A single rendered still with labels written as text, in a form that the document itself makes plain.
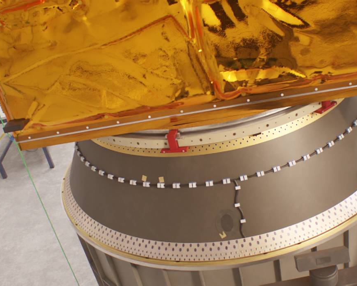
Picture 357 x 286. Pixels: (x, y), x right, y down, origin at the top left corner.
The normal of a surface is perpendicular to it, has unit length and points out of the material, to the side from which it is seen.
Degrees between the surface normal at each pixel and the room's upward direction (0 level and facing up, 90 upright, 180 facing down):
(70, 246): 0
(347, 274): 0
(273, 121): 90
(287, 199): 62
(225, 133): 90
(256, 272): 90
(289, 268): 90
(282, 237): 43
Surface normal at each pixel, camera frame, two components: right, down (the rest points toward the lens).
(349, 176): 0.40, -0.15
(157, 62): -0.01, 0.50
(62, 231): -0.21, -0.86
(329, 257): -0.08, 0.01
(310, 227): 0.04, -0.35
